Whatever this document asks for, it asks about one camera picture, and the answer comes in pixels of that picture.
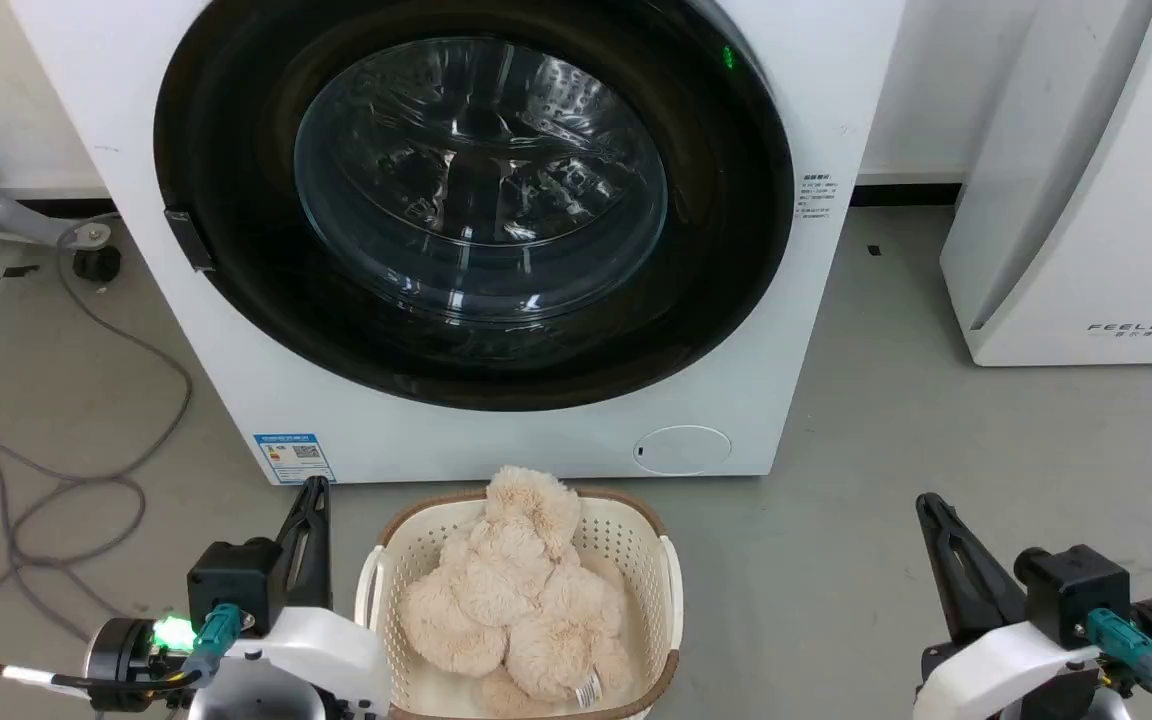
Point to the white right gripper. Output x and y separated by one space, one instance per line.
996 675

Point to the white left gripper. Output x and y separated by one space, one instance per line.
326 650

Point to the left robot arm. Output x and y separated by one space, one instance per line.
126 655

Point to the white front-load washing machine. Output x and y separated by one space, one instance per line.
496 440

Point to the black round washer door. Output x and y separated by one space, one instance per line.
726 250

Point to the blue energy label sticker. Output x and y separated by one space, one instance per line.
293 457

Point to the beige plush teddy bear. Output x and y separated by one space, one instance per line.
516 600

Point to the round white filter cover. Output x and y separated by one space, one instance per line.
682 449

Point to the white laundry basket brown rim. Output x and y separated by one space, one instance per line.
644 560

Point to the black caster wheel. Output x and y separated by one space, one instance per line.
97 263

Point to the white air purifier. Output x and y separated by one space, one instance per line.
1086 200

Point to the white text label sticker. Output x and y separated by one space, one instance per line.
820 198

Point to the left black wrist camera box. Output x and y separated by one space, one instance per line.
234 585

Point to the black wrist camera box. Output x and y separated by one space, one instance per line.
234 585
1074 590

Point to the right black wrist camera box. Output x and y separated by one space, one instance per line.
1074 590

